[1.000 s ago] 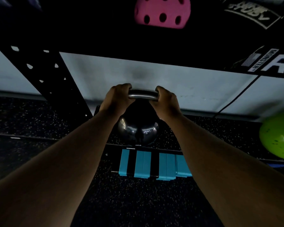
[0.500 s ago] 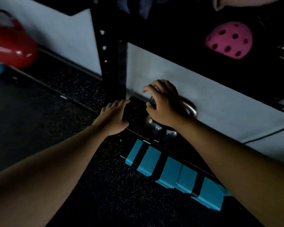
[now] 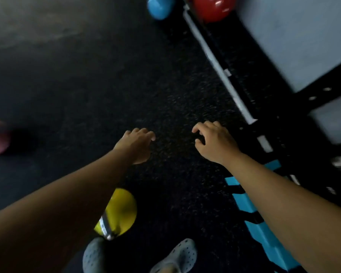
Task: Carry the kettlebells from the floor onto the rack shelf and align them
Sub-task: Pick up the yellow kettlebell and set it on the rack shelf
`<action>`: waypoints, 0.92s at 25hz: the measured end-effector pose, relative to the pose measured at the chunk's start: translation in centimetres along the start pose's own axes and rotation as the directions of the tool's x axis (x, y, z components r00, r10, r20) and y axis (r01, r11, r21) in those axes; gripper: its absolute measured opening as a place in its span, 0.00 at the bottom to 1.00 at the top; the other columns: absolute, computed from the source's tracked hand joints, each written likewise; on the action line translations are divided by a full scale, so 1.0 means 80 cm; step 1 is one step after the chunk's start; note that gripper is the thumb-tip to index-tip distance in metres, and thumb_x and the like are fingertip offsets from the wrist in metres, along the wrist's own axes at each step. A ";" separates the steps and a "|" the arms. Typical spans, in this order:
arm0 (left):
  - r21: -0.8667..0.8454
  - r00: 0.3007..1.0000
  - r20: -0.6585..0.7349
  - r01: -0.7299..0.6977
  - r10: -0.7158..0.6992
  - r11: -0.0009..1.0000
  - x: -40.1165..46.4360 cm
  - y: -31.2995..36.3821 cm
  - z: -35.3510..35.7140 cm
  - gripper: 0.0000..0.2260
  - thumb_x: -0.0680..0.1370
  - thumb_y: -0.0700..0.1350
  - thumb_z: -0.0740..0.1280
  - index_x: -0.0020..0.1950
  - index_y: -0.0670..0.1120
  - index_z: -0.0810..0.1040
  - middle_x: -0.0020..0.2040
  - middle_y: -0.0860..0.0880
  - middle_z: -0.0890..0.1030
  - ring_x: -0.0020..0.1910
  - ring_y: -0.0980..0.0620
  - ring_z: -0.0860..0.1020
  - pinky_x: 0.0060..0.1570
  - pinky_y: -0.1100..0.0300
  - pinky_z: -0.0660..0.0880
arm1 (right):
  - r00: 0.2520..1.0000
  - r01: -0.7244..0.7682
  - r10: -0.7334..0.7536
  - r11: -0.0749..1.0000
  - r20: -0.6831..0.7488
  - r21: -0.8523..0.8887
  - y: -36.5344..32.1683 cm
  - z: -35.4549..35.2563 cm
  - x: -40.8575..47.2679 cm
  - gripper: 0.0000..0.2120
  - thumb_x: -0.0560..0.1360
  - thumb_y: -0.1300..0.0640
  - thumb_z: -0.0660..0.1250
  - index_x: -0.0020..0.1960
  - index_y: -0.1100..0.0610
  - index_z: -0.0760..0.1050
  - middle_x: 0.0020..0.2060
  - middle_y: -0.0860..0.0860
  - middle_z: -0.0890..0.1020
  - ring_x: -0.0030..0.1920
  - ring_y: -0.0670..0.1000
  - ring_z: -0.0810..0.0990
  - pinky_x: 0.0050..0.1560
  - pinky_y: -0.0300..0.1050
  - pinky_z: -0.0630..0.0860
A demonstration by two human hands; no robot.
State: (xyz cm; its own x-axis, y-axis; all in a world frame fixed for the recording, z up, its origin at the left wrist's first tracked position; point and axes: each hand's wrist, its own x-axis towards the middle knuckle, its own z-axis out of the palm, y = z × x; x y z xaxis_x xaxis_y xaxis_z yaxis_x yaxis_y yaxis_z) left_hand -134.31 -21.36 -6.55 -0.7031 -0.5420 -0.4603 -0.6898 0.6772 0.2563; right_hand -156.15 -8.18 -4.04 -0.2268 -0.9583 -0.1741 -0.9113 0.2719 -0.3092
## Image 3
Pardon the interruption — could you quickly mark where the black speckled rubber floor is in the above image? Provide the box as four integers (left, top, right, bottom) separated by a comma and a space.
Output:
0, 0, 290, 273

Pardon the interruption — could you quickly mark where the person's light blue clog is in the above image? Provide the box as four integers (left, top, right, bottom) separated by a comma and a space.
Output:
82, 237, 114, 273
150, 238, 197, 273

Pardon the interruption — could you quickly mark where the blue kettlebell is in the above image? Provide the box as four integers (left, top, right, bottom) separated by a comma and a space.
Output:
147, 0, 175, 20

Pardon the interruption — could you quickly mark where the red kettlebell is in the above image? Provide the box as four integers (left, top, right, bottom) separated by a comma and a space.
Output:
192, 0, 238, 23

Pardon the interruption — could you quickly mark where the yellow kettlebell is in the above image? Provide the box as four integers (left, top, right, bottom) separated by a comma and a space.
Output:
94, 188, 138, 242

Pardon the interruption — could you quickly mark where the person's left light blue clog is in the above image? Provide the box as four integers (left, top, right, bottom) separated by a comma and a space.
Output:
82, 237, 114, 273

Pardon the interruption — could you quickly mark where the person's right light blue clog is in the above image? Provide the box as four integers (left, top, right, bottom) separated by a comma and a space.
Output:
150, 238, 197, 273

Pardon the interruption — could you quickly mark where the person's left forearm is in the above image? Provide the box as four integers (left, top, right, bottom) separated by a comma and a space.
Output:
0, 149, 131, 273

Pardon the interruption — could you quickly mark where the person's right hand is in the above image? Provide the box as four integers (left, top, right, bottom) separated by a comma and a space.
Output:
191, 121, 242, 166

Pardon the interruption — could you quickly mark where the blue black striped block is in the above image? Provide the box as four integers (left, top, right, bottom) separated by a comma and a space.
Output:
225, 159, 302, 272

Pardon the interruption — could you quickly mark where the person's right forearm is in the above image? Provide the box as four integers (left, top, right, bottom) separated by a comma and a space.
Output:
224, 152, 341, 273

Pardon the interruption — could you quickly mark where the black metal rack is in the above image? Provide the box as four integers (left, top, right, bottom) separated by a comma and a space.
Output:
181, 0, 341, 213

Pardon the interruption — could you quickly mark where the person's left hand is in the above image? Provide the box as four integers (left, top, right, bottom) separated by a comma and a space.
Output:
113, 127, 156, 165

